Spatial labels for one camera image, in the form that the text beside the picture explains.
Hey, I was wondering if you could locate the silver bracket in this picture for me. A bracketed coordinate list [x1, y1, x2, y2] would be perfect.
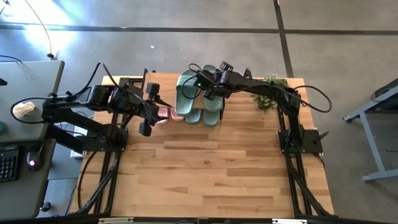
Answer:
[272, 218, 308, 224]
[98, 217, 135, 224]

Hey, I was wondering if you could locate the wooden shelf with black frame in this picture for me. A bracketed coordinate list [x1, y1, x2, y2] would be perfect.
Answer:
[139, 67, 226, 120]

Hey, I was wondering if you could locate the grey metal table frame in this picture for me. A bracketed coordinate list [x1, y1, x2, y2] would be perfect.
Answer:
[343, 77, 398, 184]

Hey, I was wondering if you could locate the green rubber slide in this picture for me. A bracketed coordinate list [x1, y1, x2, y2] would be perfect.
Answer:
[174, 69, 201, 118]
[185, 108, 203, 126]
[201, 64, 224, 113]
[202, 108, 221, 128]

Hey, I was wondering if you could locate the thin black floor cable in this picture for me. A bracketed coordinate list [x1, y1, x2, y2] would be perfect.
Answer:
[24, 0, 55, 60]

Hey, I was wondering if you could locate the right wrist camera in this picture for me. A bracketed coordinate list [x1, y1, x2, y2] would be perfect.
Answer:
[193, 70, 214, 92]

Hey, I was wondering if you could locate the crumpled white tissue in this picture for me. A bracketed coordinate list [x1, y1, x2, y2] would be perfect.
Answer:
[11, 101, 37, 120]

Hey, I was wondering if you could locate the pink rubber slide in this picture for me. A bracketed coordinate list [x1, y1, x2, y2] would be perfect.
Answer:
[170, 107, 185, 123]
[155, 107, 170, 126]

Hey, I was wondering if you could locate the black keyboard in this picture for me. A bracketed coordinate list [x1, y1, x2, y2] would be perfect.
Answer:
[0, 146, 20, 184]

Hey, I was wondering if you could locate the black computer mouse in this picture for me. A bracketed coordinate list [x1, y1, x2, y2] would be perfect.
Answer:
[25, 143, 45, 172]

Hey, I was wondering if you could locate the black curved cable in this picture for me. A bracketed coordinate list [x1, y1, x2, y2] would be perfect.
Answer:
[76, 151, 98, 210]

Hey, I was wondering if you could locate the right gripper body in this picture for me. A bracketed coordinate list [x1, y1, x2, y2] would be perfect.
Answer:
[203, 60, 234, 101]

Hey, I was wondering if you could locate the small green potted plant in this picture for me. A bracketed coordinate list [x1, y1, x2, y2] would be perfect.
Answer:
[250, 73, 289, 112]

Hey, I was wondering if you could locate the dark grey desk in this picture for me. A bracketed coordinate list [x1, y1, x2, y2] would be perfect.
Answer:
[0, 138, 57, 220]

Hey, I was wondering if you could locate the black flat device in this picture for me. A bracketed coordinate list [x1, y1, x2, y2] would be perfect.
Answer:
[374, 77, 398, 98]

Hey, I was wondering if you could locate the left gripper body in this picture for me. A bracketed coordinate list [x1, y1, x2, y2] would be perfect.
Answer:
[136, 82, 162, 137]

